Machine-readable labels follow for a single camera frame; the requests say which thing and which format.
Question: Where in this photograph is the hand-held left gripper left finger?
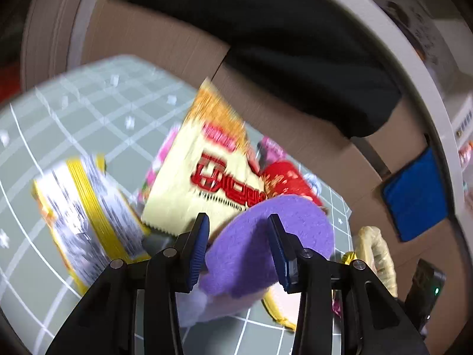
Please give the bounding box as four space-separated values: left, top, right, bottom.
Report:
44 212 211 355

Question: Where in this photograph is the white ledge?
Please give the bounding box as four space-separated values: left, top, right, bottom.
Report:
288 0 466 226

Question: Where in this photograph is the pale yellow wrapper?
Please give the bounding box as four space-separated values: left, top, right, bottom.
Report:
357 225 399 298

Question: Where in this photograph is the blue cloth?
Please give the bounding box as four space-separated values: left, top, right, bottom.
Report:
382 146 449 243

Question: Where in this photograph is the pink snack packet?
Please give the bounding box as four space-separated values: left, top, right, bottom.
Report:
137 126 178 204

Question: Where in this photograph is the cream snack packet red print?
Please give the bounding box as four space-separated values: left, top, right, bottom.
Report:
141 78 267 237

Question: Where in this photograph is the small pink candy wrapper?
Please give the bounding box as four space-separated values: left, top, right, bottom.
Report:
332 290 346 317

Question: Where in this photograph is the purple pink packet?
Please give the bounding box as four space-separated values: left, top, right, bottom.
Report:
257 137 289 171

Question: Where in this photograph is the black cloth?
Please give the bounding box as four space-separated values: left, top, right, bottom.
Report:
124 0 403 139

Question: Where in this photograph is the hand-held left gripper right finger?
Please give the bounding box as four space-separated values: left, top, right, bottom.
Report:
268 214 429 355

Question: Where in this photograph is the cardboard box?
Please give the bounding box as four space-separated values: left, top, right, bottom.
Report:
81 0 466 267

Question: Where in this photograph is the wall poster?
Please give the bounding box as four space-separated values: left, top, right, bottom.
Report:
380 0 444 75

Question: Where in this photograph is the purple round sponge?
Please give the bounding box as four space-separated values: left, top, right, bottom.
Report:
177 194 335 328

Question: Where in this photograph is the yellow and white snack packet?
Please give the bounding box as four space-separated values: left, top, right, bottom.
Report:
31 154 152 296

